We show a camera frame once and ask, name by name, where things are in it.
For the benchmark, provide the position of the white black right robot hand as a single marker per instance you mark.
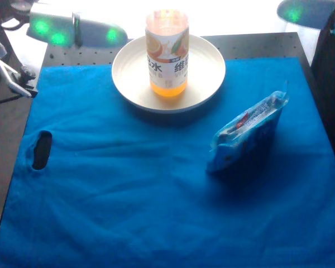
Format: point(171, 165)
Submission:
point(301, 14)

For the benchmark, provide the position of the small blue snack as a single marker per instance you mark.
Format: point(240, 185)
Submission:
point(245, 139)

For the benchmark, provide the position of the plastic juice bottle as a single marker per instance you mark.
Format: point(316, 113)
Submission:
point(167, 69)

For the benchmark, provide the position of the white round plate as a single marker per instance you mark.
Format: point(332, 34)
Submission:
point(201, 69)

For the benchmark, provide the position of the blue cloth bag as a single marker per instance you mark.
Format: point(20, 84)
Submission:
point(128, 181)

